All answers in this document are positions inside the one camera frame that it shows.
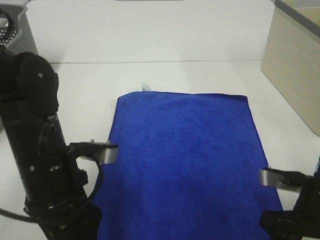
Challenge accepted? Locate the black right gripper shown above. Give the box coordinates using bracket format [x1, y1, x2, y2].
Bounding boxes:
[259, 172, 320, 240]

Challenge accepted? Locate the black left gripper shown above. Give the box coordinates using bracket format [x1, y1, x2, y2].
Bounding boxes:
[23, 142, 103, 240]

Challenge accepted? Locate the blue microfiber towel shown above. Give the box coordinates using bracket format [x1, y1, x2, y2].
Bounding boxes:
[94, 91, 282, 240]

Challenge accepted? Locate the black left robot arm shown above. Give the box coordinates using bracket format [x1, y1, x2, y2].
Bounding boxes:
[0, 46, 108, 240]

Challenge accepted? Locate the beige storage bin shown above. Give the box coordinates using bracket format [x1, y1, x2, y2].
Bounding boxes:
[261, 0, 320, 135]

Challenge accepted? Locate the white back panel board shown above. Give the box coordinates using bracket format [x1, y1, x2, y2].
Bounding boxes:
[26, 0, 274, 63]

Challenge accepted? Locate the grey perforated plastic basket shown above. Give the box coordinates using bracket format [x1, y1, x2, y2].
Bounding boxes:
[0, 3, 38, 66]

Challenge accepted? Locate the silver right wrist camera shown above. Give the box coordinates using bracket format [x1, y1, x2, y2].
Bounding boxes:
[259, 167, 312, 193]

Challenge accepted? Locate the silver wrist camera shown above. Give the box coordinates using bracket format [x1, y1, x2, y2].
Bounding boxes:
[259, 167, 312, 193]
[88, 139, 119, 165]

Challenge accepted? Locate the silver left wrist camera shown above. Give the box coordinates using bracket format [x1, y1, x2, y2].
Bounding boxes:
[88, 139, 119, 165]

